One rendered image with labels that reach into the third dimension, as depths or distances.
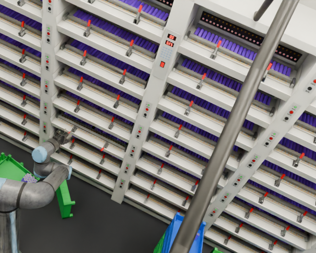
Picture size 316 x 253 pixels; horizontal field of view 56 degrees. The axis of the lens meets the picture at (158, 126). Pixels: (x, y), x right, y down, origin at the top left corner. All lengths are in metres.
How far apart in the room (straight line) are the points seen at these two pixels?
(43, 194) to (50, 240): 0.95
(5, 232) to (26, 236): 0.77
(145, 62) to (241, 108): 1.26
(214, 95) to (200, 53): 0.25
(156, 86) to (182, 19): 0.41
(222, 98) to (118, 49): 0.64
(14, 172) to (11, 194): 1.16
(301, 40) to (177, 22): 0.56
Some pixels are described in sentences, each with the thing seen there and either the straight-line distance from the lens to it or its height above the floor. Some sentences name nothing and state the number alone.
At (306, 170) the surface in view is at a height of 1.12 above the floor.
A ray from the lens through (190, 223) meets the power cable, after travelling 0.42.
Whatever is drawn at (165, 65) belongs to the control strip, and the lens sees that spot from 1.62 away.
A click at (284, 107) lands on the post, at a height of 1.44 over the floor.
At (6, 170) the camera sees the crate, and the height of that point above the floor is 0.09.
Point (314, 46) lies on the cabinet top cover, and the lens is 1.49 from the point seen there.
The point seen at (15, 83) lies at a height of 0.73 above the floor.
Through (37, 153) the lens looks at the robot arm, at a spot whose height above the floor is 0.67.
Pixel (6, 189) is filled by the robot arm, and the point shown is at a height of 0.95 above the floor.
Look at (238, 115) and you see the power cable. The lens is 0.46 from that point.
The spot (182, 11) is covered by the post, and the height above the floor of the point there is 1.66.
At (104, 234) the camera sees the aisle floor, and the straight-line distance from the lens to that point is 2.43.
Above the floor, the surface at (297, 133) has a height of 1.32.
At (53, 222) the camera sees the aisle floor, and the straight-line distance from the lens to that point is 2.45.
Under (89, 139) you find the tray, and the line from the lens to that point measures 2.23.
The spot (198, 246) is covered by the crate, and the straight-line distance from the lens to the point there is 2.03.
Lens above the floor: 2.17
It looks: 41 degrees down
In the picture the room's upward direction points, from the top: 22 degrees clockwise
